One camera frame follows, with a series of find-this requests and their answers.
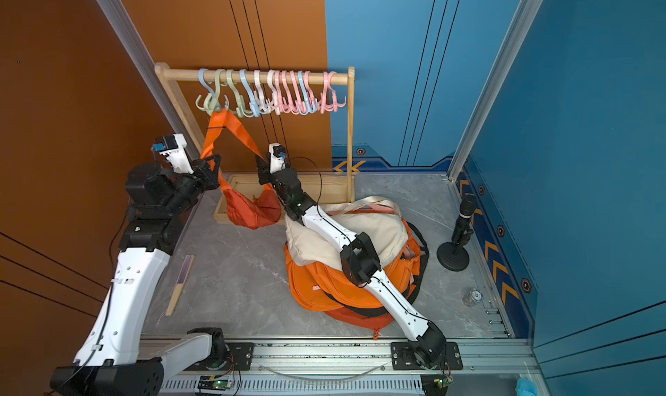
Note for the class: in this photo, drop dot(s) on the aluminium rail frame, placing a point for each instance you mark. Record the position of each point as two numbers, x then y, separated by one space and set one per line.
348 366

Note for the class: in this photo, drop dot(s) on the blue plastic hook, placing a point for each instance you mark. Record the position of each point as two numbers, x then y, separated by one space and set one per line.
206 89

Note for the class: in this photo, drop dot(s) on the wooden stick on floor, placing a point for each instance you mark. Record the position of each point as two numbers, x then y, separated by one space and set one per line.
180 284

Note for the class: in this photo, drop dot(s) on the teal cloth corner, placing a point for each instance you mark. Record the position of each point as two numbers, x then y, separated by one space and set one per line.
526 387

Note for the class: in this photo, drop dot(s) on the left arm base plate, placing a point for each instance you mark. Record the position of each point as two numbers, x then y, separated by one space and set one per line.
238 355

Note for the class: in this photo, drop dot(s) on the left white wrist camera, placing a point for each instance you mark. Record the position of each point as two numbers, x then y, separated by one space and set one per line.
173 148

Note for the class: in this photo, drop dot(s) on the dark orange sling bag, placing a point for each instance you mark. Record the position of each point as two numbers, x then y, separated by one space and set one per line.
371 319

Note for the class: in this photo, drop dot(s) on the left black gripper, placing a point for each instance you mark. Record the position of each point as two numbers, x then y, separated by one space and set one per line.
208 177

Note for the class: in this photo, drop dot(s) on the pink plastic hook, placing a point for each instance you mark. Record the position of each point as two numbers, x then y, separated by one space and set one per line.
329 99

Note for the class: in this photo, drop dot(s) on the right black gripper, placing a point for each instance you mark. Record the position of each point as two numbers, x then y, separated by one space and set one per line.
264 170

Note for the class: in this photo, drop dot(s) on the bright orange sling bag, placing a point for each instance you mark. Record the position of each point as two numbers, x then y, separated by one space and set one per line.
336 286
306 290

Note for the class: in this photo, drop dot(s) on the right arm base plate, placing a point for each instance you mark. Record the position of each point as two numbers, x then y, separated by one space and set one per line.
407 356

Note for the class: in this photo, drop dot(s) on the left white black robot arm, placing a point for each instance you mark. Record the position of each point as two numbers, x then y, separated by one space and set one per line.
108 363

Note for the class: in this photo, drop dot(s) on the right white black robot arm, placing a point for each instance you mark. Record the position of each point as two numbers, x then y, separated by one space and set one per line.
360 263

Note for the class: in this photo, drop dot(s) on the black microphone stand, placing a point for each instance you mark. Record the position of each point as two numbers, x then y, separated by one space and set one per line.
452 255

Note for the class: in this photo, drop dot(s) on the beige sling bag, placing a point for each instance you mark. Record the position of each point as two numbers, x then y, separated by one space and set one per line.
374 215

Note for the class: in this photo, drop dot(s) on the green circuit board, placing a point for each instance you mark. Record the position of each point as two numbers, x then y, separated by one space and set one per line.
215 383

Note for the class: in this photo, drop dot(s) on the wooden hanging rack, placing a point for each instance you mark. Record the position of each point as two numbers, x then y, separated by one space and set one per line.
169 77

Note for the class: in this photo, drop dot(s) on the small round clear cap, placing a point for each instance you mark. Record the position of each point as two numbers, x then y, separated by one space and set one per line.
473 297

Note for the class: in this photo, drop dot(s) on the orange bag with black strap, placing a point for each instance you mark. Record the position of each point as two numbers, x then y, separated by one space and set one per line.
416 251

